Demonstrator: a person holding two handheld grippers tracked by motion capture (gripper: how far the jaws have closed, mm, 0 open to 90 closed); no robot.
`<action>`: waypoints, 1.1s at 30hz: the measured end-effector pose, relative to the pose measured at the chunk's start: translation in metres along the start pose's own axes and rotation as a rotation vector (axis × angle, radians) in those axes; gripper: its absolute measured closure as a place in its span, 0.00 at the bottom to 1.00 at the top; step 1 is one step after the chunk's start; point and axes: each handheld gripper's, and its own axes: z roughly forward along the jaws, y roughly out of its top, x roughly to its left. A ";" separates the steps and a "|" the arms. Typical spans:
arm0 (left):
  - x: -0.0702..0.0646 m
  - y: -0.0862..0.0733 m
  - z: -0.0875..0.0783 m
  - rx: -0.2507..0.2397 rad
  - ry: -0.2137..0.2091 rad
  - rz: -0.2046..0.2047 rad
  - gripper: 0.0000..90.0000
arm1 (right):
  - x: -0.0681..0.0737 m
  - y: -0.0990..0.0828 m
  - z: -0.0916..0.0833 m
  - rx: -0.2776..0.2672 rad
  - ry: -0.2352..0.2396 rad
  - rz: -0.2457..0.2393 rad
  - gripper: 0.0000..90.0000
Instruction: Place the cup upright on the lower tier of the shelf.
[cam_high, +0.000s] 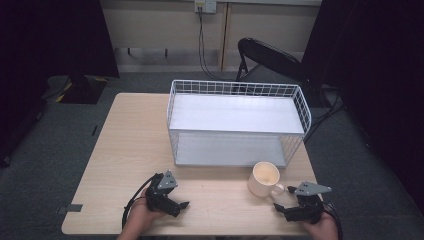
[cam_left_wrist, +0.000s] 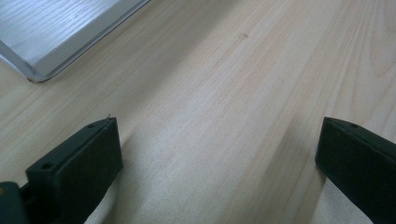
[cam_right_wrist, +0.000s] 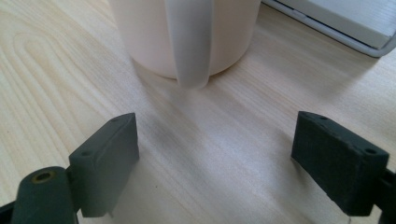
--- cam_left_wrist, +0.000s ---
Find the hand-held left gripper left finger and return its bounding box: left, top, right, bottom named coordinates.
left=20, top=117, right=124, bottom=224

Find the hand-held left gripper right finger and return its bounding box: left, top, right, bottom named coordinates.
left=314, top=117, right=396, bottom=224

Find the grey wooden tray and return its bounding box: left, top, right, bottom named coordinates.
left=0, top=0, right=151, bottom=83

